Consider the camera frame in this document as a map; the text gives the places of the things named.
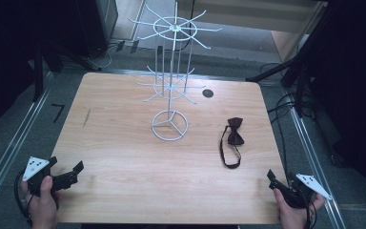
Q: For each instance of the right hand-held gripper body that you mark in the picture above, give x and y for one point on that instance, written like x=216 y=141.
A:
x=295 y=195

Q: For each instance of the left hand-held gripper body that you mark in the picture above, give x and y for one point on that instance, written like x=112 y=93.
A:
x=38 y=173

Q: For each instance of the person's right hand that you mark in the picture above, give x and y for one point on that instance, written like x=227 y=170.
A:
x=294 y=218

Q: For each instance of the person's left hand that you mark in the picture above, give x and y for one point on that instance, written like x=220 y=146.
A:
x=43 y=208

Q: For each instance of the dark red bow tie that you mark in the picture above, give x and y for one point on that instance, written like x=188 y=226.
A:
x=235 y=135

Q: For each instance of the black metal stand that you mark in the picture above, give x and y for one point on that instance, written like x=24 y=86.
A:
x=38 y=70
x=298 y=63

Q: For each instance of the black round table grommet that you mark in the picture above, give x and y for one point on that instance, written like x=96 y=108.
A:
x=207 y=93

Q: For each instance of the light wooden board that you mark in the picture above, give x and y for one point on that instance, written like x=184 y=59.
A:
x=287 y=41

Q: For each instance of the dark cabinet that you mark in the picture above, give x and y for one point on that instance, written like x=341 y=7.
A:
x=97 y=25

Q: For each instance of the metal floor rail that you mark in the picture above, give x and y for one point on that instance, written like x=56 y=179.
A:
x=16 y=136
x=313 y=165

